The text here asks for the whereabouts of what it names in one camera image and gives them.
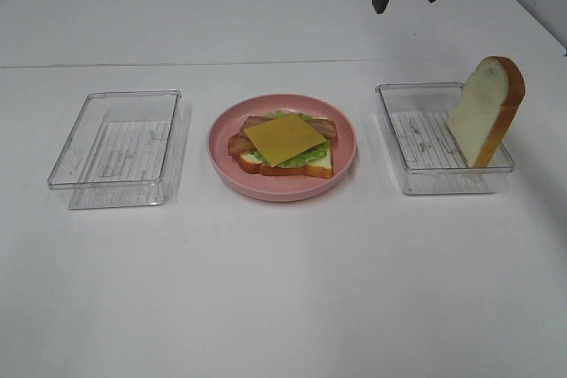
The bread slice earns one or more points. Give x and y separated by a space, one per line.
321 168
488 104

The green lettuce leaf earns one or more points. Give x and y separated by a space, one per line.
310 154

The yellow cheese slice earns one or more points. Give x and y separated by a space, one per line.
283 136

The clear right plastic tray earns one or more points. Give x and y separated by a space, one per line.
426 159

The clear plastic tray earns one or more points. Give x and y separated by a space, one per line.
426 159
124 150

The pink round plate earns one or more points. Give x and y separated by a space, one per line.
287 188

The clear left plastic tray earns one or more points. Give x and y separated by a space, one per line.
124 150

